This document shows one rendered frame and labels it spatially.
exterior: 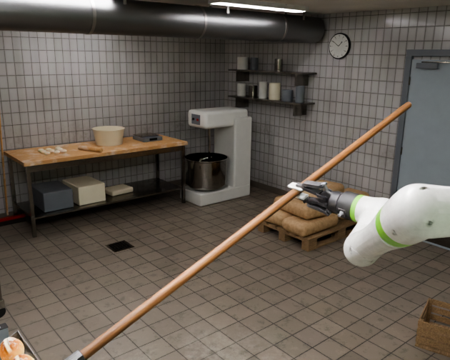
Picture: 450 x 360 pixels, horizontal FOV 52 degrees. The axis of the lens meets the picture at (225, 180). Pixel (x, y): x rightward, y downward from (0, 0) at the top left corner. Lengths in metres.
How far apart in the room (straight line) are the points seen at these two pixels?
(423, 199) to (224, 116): 5.60
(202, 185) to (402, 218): 5.54
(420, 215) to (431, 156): 4.59
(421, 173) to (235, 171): 2.59
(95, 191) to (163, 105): 1.88
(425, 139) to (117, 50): 4.15
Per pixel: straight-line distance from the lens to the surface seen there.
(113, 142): 6.22
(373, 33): 5.99
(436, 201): 1.05
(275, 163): 7.11
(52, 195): 5.87
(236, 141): 6.68
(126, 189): 6.41
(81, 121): 6.59
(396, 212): 1.05
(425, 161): 5.65
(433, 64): 5.51
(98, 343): 1.39
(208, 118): 6.34
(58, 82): 6.45
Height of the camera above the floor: 2.08
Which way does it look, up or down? 15 degrees down
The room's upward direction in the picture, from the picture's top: 1 degrees clockwise
